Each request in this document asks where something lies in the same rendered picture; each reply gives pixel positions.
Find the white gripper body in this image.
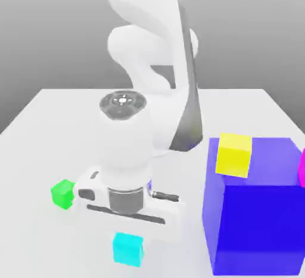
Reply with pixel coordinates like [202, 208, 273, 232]
[82, 201, 182, 245]

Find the small cyan cube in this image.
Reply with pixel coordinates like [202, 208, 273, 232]
[112, 232, 145, 268]

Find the small yellow cube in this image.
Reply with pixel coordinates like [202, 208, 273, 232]
[215, 132, 253, 179]

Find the small green cube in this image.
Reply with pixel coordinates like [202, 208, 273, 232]
[50, 179, 76, 211]

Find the small magenta cube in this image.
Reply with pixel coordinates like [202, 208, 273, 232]
[297, 148, 305, 188]

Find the large blue box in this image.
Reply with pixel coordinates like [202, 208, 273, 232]
[201, 136, 305, 277]

